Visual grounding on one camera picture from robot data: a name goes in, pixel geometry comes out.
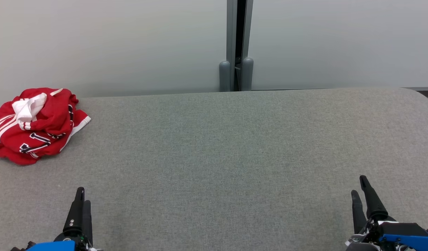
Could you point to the red jersey shirt white trim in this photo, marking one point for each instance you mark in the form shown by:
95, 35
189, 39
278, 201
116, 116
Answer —
46, 115

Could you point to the grey partition base rail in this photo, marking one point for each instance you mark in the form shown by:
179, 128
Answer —
421, 89

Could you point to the rounded grey post foot cap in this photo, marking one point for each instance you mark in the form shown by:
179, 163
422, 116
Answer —
224, 76
247, 75

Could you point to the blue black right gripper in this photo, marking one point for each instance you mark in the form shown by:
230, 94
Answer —
402, 237

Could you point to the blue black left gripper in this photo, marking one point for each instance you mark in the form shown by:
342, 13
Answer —
60, 245

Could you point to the grey metal partition post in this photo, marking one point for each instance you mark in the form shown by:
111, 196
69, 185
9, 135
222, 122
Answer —
231, 31

